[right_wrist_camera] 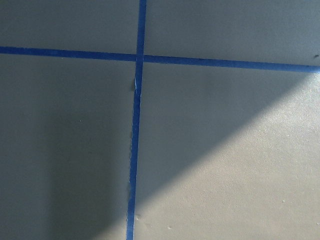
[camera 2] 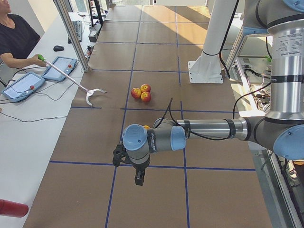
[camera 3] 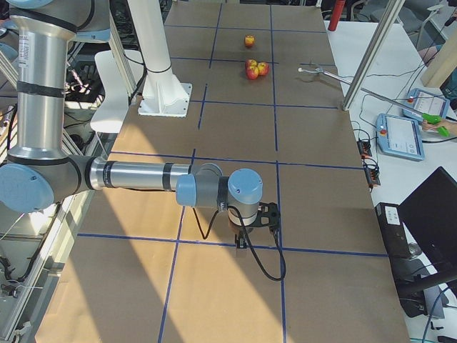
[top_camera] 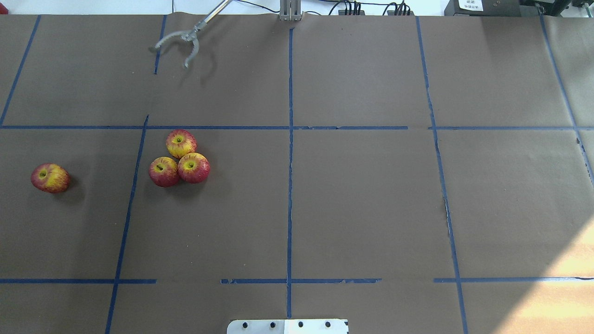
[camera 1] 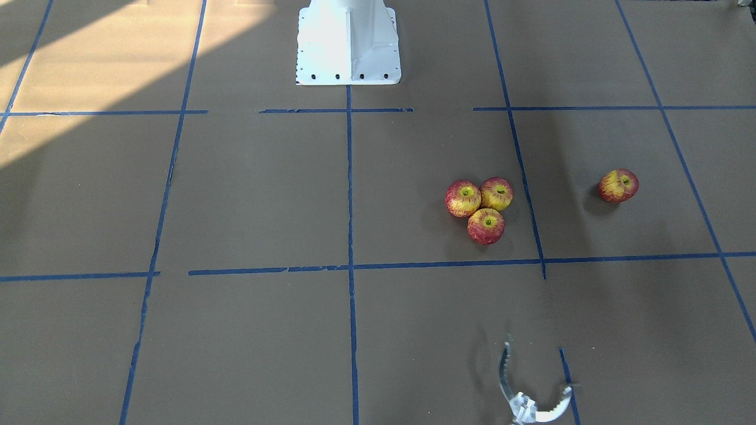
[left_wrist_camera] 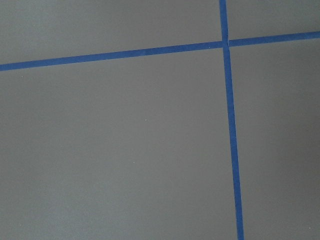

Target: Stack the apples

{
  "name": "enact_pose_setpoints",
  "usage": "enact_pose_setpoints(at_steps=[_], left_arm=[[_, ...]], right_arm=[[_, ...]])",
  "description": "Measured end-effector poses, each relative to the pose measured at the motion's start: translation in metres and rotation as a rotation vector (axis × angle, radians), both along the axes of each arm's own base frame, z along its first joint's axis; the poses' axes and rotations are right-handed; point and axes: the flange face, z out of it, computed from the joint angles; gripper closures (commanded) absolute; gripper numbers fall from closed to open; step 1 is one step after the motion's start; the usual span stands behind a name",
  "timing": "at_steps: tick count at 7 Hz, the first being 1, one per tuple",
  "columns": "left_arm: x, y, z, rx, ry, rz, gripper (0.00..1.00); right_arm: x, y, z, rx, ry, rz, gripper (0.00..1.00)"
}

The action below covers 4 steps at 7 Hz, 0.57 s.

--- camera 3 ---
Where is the far blue teach pendant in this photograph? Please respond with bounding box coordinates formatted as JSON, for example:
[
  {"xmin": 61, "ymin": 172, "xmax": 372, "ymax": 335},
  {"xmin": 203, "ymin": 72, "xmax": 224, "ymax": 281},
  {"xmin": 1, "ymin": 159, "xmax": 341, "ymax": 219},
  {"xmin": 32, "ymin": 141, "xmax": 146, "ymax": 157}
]
[{"xmin": 405, "ymin": 88, "xmax": 450, "ymax": 119}]

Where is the white chair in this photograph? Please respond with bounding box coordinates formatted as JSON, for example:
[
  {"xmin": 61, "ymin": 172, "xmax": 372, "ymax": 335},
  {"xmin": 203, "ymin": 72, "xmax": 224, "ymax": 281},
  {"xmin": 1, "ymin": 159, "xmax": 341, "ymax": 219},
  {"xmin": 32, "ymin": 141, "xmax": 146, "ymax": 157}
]
[{"xmin": 89, "ymin": 49, "xmax": 146, "ymax": 158}]

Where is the black computer box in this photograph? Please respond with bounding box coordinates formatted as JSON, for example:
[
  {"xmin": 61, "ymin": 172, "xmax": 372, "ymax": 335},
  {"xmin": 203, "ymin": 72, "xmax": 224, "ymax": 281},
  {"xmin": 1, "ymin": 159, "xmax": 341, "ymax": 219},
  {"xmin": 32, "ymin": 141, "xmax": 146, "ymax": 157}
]
[{"xmin": 375, "ymin": 202, "xmax": 413, "ymax": 259}]

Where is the black gripper camera mount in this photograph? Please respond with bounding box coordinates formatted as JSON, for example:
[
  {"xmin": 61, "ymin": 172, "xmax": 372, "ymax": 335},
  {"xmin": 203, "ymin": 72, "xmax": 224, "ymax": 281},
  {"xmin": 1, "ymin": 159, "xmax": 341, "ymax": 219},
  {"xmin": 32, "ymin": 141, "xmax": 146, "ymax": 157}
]
[{"xmin": 253, "ymin": 202, "xmax": 281, "ymax": 231}]

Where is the aluminium frame post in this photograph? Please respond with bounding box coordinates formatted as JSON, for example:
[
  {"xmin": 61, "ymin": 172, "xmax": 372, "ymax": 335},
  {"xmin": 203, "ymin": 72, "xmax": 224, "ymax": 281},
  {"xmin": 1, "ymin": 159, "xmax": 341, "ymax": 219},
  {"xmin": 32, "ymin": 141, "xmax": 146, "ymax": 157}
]
[{"xmin": 342, "ymin": 0, "xmax": 405, "ymax": 111}]

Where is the near blue teach pendant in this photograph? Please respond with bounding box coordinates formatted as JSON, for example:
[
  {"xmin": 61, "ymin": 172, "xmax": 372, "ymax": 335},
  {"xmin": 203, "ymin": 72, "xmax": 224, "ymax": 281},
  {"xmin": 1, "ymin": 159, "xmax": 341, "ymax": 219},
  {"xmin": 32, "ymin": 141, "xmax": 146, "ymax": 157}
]
[{"xmin": 376, "ymin": 114, "xmax": 425, "ymax": 161}]

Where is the black monitor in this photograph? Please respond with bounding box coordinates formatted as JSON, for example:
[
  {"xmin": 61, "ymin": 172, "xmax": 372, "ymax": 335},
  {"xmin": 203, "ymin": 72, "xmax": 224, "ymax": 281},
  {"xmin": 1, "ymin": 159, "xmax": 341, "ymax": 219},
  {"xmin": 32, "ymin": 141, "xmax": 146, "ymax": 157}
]
[{"xmin": 396, "ymin": 166, "xmax": 456, "ymax": 317}]

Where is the far red yellow apple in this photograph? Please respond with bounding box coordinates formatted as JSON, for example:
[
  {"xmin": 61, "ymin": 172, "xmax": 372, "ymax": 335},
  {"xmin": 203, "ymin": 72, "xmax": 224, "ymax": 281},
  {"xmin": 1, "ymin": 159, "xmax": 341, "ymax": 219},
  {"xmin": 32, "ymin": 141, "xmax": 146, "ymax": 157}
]
[{"xmin": 245, "ymin": 59, "xmax": 258, "ymax": 69}]

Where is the person's hand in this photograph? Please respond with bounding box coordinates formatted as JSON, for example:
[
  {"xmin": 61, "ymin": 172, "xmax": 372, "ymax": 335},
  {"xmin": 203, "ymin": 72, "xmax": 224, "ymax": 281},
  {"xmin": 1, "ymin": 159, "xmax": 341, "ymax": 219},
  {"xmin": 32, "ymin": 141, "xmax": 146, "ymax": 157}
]
[{"xmin": 422, "ymin": 120, "xmax": 453, "ymax": 133}]

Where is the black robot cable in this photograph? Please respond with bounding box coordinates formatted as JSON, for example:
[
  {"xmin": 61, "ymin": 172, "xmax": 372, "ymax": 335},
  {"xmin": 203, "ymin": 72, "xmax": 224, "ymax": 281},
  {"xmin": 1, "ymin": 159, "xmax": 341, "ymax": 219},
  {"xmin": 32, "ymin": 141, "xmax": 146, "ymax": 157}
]
[{"xmin": 191, "ymin": 204, "xmax": 287, "ymax": 282}]

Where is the front red yellow apple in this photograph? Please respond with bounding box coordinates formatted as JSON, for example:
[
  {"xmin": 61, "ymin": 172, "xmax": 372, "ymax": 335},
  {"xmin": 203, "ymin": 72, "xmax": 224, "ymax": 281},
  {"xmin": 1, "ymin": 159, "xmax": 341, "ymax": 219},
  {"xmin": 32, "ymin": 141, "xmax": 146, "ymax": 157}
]
[{"xmin": 245, "ymin": 66, "xmax": 259, "ymax": 80}]

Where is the upper orange black adapter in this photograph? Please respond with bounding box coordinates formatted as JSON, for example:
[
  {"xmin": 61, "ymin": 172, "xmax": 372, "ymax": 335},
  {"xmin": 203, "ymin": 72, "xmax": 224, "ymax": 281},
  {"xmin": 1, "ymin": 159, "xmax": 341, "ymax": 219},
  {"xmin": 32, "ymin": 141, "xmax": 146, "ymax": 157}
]
[{"xmin": 356, "ymin": 139, "xmax": 372, "ymax": 159}]

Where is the blue teach pendant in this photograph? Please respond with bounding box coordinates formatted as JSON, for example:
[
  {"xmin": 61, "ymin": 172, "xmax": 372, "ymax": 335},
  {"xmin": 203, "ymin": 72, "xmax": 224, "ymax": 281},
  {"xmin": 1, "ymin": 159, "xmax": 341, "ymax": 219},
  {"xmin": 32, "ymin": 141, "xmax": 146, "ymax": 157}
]
[
  {"xmin": 376, "ymin": 114, "xmax": 425, "ymax": 161},
  {"xmin": 405, "ymin": 88, "xmax": 450, "ymax": 119}
]

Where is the red cylinder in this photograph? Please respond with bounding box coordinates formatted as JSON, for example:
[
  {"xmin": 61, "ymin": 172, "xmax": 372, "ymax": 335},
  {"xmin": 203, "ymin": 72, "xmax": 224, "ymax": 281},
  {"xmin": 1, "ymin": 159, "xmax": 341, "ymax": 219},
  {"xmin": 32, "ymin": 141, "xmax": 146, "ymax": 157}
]
[{"xmin": 328, "ymin": 0, "xmax": 346, "ymax": 31}]

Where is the lone red yellow apple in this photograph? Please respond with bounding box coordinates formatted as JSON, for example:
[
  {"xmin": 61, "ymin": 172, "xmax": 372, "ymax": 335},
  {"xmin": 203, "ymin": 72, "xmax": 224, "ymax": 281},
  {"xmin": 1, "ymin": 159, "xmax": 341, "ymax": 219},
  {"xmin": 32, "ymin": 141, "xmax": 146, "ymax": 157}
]
[{"xmin": 243, "ymin": 34, "xmax": 256, "ymax": 48}]

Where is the lower orange black adapter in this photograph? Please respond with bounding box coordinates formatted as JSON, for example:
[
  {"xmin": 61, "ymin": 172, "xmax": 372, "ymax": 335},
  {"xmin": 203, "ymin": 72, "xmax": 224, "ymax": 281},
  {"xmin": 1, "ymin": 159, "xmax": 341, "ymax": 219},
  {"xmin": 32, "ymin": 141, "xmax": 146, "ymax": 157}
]
[{"xmin": 362, "ymin": 158, "xmax": 381, "ymax": 189}]

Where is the orange black adapter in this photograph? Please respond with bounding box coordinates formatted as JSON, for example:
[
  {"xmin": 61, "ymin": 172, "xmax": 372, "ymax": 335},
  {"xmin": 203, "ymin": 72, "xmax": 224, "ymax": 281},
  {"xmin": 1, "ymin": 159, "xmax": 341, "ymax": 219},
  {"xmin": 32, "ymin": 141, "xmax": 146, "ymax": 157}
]
[
  {"xmin": 362, "ymin": 158, "xmax": 381, "ymax": 189},
  {"xmin": 356, "ymin": 139, "xmax": 372, "ymax": 159}
]

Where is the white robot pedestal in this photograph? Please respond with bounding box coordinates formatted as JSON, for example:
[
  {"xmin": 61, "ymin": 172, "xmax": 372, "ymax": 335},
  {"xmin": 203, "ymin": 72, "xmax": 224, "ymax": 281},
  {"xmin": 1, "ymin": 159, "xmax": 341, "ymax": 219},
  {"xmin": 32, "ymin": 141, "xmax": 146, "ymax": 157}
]
[{"xmin": 128, "ymin": 0, "xmax": 192, "ymax": 118}]

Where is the metal reacher grabber tool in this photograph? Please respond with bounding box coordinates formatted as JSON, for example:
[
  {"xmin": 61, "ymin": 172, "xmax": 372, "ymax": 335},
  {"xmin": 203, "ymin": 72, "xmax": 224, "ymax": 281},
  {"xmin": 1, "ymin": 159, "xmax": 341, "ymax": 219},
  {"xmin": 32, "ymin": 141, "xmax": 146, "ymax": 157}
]
[{"xmin": 298, "ymin": 66, "xmax": 451, "ymax": 137}]

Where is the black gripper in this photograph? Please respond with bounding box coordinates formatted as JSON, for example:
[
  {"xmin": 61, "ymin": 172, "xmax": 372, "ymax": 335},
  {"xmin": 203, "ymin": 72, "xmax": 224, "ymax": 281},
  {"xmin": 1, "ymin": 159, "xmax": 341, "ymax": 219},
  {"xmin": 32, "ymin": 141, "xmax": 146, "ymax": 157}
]
[{"xmin": 233, "ymin": 224, "xmax": 252, "ymax": 249}]

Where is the right red yellow apple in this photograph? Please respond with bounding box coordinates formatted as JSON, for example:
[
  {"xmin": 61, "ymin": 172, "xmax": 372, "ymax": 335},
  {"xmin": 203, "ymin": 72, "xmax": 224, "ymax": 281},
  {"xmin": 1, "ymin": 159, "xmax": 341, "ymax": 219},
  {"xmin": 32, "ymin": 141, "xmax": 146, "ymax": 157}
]
[{"xmin": 257, "ymin": 61, "xmax": 270, "ymax": 76}]

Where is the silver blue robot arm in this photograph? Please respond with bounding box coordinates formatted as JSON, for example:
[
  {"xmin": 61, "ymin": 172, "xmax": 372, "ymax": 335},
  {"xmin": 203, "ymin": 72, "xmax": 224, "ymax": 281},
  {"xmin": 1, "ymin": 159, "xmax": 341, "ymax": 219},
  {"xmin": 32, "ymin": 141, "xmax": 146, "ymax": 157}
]
[{"xmin": 1, "ymin": 1, "xmax": 263, "ymax": 246}]

